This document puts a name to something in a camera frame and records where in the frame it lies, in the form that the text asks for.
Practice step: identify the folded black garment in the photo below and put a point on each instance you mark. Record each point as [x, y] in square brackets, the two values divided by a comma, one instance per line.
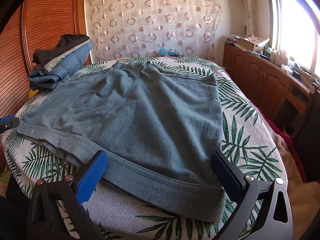
[65, 43]

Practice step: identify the folded blue jeans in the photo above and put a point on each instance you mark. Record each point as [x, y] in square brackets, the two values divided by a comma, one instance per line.
[40, 80]

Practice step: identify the cardboard box on cabinet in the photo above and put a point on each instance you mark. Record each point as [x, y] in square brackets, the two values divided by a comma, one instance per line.
[253, 43]

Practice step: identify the palm leaf bed cloth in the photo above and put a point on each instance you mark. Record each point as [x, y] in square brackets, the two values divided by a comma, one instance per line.
[246, 143]

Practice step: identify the pink circle sheer curtain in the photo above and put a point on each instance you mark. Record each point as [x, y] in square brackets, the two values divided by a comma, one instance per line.
[139, 28]

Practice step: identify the blue item behind bed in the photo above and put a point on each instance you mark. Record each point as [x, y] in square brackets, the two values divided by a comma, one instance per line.
[168, 52]

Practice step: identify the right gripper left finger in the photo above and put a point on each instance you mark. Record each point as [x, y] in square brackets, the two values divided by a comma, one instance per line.
[44, 218]

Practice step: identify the folded light grey garment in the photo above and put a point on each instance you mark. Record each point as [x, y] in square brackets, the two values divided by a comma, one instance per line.
[52, 63]

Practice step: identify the window with wooden frame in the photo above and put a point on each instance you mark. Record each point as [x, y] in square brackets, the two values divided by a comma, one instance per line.
[295, 33]

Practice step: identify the wooden sideboard cabinet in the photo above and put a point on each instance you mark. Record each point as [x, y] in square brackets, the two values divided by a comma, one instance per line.
[281, 97]

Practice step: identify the yellow item beside bed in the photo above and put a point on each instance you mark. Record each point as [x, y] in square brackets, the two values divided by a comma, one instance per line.
[32, 93]

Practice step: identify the wooden louvered wardrobe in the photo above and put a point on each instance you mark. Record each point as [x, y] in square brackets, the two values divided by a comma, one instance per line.
[36, 24]

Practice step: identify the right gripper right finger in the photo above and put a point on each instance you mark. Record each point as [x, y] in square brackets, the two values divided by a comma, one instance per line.
[274, 219]

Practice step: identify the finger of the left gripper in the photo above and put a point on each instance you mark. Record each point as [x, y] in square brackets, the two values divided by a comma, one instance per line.
[8, 122]

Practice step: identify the grey-blue pants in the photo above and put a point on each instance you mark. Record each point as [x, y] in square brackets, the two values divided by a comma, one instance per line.
[158, 127]

